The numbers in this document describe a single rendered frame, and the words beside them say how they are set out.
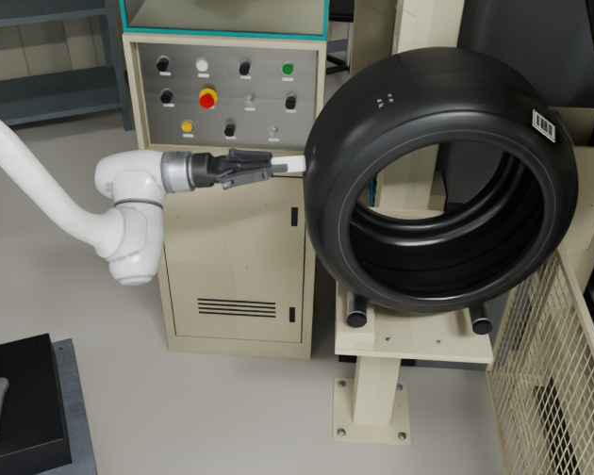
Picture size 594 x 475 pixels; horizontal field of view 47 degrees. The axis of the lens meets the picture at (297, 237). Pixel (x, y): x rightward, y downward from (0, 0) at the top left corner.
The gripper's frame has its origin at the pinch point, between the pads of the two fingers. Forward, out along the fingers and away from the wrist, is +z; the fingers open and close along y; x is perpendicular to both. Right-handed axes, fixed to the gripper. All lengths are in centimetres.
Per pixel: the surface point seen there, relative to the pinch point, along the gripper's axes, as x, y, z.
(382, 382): 102, 25, 16
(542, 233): 14, -10, 51
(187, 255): 67, 52, -47
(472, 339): 48, -7, 39
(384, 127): -12.7, -9.9, 20.0
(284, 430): 122, 21, -19
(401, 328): 46, -4, 22
